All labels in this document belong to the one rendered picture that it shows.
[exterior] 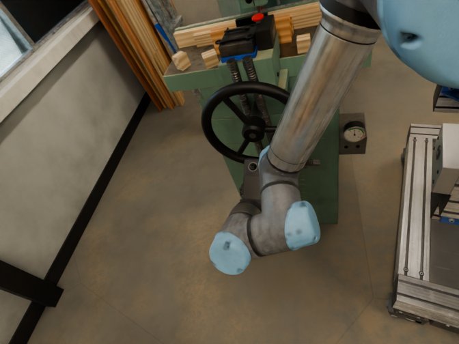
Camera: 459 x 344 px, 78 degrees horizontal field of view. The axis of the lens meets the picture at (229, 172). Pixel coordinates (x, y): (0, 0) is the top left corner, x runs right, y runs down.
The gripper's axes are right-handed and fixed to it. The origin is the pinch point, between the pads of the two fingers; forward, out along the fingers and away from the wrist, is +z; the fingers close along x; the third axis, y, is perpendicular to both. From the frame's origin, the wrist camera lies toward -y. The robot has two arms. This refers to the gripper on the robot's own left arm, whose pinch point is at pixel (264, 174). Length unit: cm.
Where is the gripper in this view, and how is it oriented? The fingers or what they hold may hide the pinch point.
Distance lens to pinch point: 80.1
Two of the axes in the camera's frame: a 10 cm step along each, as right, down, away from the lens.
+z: 3.1, -3.6, 8.8
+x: 9.4, -0.2, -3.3
